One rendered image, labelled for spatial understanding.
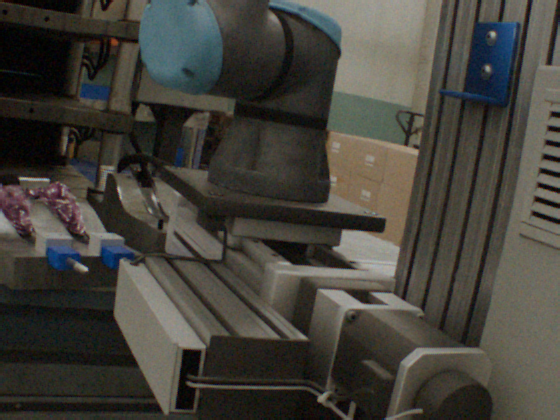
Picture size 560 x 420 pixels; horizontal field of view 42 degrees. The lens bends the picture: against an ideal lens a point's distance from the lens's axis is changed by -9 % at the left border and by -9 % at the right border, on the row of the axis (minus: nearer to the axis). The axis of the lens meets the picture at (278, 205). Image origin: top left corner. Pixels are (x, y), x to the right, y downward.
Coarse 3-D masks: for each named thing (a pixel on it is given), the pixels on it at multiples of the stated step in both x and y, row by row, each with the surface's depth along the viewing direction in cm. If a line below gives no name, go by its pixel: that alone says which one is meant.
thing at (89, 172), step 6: (72, 162) 546; (78, 162) 548; (84, 162) 550; (90, 162) 553; (96, 162) 555; (78, 168) 510; (84, 168) 511; (90, 168) 513; (96, 168) 514; (126, 168) 556; (84, 174) 512; (90, 174) 514
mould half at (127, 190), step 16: (112, 176) 163; (128, 176) 164; (112, 192) 162; (128, 192) 159; (160, 192) 163; (96, 208) 172; (112, 208) 161; (128, 208) 154; (144, 208) 157; (112, 224) 160; (128, 224) 150; (144, 224) 142; (128, 240) 150; (144, 240) 141; (160, 240) 136
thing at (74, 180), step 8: (0, 160) 256; (8, 160) 260; (16, 160) 263; (24, 160) 267; (32, 160) 271; (16, 168) 246; (24, 168) 248; (32, 168) 252; (40, 168) 255; (48, 168) 258; (56, 168) 262; (72, 168) 269; (48, 176) 241; (56, 176) 244; (64, 176) 247; (72, 176) 251; (80, 176) 254; (72, 184) 234; (80, 184) 237; (88, 184) 240; (72, 192) 220; (80, 192) 222; (80, 200) 210
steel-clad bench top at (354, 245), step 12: (348, 240) 216; (360, 240) 219; (372, 240) 223; (348, 252) 198; (360, 252) 201; (372, 252) 204; (384, 252) 207; (396, 252) 210; (72, 288) 123; (84, 288) 124; (96, 288) 125; (108, 288) 126
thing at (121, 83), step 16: (80, 0) 256; (128, 0) 199; (144, 0) 199; (128, 16) 199; (80, 48) 260; (128, 48) 200; (64, 64) 261; (80, 64) 263; (128, 64) 201; (64, 80) 261; (112, 80) 202; (128, 80) 202; (112, 96) 202; (128, 96) 204; (64, 128) 263; (64, 144) 265; (112, 144) 204; (48, 160) 264; (64, 160) 264; (112, 160) 205; (96, 176) 206; (96, 192) 204
